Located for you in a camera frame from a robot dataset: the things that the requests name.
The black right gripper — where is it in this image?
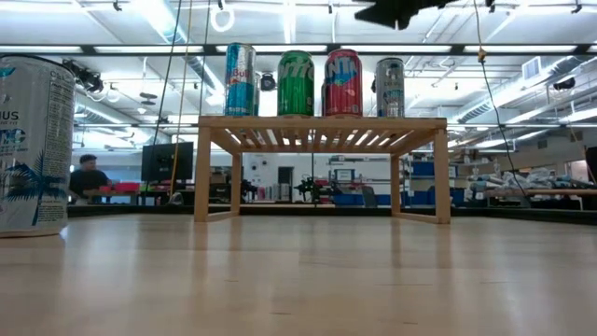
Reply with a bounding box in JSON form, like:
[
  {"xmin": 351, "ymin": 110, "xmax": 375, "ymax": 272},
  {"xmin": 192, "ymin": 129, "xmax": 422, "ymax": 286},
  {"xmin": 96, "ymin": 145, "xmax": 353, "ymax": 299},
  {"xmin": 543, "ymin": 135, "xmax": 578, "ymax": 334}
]
[{"xmin": 353, "ymin": 0, "xmax": 461, "ymax": 31}]

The white Celsius drink can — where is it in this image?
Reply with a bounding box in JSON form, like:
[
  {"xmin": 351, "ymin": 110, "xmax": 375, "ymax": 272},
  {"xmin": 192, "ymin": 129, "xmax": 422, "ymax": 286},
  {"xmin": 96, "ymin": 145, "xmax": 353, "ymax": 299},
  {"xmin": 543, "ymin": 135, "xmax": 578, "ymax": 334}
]
[
  {"xmin": 375, "ymin": 57, "xmax": 406, "ymax": 119},
  {"xmin": 0, "ymin": 53, "xmax": 77, "ymax": 239}
]

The red Fanta soda can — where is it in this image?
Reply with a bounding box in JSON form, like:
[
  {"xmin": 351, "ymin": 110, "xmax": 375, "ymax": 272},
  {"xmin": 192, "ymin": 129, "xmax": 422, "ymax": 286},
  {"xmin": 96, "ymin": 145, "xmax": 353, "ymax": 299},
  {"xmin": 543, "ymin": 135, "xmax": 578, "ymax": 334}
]
[{"xmin": 325, "ymin": 48, "xmax": 364, "ymax": 118}]

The green Sprite soda can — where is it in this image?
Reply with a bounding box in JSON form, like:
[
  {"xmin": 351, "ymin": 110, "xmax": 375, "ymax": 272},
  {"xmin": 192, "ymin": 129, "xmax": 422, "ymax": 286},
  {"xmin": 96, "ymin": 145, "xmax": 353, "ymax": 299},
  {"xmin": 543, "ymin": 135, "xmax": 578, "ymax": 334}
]
[{"xmin": 277, "ymin": 49, "xmax": 316, "ymax": 118}]

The blue silver Red Bull can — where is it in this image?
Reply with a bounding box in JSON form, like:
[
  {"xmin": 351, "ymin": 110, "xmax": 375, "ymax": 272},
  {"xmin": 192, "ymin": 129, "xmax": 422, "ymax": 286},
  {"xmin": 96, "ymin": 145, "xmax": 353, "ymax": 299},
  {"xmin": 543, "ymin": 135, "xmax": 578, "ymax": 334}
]
[{"xmin": 225, "ymin": 42, "xmax": 257, "ymax": 118}]

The wooden slatted shelf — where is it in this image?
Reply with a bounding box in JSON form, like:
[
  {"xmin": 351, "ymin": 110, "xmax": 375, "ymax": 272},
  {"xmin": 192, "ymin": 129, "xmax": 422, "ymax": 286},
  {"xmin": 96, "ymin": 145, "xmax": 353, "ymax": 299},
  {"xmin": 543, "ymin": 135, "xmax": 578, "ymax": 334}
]
[{"xmin": 194, "ymin": 115, "xmax": 452, "ymax": 225}]

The ceiling light bar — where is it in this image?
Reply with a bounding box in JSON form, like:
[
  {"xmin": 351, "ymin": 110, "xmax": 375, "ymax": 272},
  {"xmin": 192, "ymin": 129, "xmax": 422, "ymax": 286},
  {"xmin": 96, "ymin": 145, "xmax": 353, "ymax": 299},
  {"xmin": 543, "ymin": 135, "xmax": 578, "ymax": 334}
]
[{"xmin": 0, "ymin": 43, "xmax": 597, "ymax": 57}]

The white ceiling air vent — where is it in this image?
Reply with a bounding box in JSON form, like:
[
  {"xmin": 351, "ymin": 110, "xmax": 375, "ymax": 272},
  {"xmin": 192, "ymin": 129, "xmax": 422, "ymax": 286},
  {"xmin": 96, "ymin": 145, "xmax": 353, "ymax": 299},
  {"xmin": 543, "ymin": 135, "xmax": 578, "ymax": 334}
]
[{"xmin": 521, "ymin": 55, "xmax": 543, "ymax": 81}]

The blue storage bin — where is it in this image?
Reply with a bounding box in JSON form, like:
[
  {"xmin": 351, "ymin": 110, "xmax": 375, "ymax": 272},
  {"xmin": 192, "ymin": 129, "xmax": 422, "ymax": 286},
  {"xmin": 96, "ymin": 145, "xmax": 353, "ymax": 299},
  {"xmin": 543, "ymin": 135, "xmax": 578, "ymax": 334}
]
[
  {"xmin": 333, "ymin": 193, "xmax": 366, "ymax": 207},
  {"xmin": 401, "ymin": 186, "xmax": 467, "ymax": 207},
  {"xmin": 410, "ymin": 161, "xmax": 459, "ymax": 179}
]

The cluttered workbench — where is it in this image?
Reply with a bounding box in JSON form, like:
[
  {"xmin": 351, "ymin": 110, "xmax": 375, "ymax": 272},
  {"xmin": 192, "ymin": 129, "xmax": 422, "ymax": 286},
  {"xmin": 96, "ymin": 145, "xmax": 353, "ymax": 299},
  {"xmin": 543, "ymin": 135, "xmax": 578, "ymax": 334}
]
[{"xmin": 468, "ymin": 166, "xmax": 597, "ymax": 211}]

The black computer monitor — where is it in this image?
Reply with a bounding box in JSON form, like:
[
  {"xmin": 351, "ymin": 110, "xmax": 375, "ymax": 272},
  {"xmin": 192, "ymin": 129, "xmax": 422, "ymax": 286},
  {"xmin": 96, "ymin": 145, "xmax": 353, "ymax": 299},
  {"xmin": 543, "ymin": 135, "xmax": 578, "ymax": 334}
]
[{"xmin": 141, "ymin": 142, "xmax": 195, "ymax": 183}]

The black ceiling track device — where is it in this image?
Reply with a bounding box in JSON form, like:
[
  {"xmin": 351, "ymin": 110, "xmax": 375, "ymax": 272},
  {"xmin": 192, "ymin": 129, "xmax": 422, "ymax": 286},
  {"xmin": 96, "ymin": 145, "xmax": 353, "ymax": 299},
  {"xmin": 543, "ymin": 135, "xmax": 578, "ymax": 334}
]
[{"xmin": 62, "ymin": 59, "xmax": 104, "ymax": 94}]

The red box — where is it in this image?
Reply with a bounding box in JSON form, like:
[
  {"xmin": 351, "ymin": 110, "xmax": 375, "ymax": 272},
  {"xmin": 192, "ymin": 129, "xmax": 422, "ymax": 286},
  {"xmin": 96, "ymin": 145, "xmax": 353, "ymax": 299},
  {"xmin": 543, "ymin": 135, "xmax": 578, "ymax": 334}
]
[{"xmin": 106, "ymin": 181, "xmax": 141, "ymax": 194}]

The person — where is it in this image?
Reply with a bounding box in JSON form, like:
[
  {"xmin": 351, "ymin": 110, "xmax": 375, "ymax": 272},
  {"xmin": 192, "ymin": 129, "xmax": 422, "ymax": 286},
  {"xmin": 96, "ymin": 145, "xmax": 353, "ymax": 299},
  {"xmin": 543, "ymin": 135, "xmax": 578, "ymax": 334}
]
[{"xmin": 68, "ymin": 153, "xmax": 112, "ymax": 205}]

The hanging cable with yellow knot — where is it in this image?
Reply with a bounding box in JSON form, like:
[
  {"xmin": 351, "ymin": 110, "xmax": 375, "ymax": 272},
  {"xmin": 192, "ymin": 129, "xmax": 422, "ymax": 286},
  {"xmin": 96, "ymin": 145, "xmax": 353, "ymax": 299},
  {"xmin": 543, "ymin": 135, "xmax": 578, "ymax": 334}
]
[{"xmin": 473, "ymin": 0, "xmax": 531, "ymax": 197}]

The white hanging ring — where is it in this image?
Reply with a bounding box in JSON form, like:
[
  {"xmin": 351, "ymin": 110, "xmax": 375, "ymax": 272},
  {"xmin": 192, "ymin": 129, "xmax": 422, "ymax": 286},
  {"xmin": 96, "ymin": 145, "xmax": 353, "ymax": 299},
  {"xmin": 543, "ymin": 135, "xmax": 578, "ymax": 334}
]
[{"xmin": 209, "ymin": 3, "xmax": 236, "ymax": 34}]

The yellow hanging rope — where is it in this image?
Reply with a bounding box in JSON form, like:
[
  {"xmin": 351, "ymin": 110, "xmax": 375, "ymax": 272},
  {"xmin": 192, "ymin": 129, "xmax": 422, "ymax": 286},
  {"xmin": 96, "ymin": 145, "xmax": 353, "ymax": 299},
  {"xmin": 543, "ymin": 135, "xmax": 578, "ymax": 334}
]
[{"xmin": 168, "ymin": 0, "xmax": 193, "ymax": 197}]

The black aluminium table frame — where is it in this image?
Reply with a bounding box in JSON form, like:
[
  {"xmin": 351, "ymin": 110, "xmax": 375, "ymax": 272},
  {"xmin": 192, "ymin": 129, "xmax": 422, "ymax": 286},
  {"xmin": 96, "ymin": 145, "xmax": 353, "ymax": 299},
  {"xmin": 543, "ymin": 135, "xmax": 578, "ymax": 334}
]
[{"xmin": 67, "ymin": 203, "xmax": 597, "ymax": 226}]

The black hanging cable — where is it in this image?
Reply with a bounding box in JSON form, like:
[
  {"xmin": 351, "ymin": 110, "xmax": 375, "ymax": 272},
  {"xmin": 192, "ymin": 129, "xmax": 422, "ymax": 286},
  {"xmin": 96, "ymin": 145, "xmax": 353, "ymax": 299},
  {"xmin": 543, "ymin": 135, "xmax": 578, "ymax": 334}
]
[{"xmin": 153, "ymin": 0, "xmax": 182, "ymax": 141}]

